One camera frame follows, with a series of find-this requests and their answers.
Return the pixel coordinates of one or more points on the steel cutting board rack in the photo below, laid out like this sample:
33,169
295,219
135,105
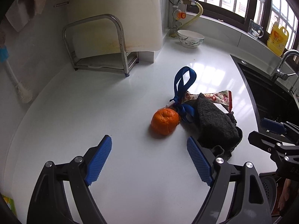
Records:
97,43

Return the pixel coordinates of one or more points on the yellow oil jug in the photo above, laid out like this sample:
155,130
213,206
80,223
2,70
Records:
277,39

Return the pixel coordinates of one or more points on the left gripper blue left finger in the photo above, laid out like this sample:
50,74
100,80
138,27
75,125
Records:
95,159

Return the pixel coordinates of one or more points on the pink hanging towel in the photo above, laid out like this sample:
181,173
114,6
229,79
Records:
21,11

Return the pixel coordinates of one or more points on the red white snack wrapper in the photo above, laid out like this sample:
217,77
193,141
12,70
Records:
222,97

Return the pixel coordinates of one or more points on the person's right hand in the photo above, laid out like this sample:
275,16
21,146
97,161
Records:
285,194

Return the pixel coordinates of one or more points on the white patterned ceramic bowl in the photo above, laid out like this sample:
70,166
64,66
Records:
190,39

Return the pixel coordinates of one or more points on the window frame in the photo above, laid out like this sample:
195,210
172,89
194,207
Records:
238,13

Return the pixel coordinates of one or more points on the white cutting board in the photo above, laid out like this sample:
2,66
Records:
141,19

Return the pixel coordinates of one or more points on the clear glass mug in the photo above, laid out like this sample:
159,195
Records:
255,30

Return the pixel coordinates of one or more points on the yellow green detergent pouch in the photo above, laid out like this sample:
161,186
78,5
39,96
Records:
10,203

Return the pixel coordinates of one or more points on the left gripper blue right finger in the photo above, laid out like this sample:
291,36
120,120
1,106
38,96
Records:
200,162

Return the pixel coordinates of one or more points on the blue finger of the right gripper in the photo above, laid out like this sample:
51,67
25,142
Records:
273,126

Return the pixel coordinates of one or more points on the dark grey cloth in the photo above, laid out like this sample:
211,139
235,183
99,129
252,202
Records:
218,131

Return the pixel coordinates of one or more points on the white bottle brush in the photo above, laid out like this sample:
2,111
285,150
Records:
24,93

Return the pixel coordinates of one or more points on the orange mandarin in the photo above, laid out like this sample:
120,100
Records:
164,121

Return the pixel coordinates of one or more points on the grey perforated trash basket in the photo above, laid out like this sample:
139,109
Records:
270,184

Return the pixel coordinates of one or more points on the black kitchen sink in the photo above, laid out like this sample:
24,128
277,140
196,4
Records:
269,99

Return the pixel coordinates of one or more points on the gas valve with hose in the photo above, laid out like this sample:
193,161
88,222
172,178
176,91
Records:
178,13

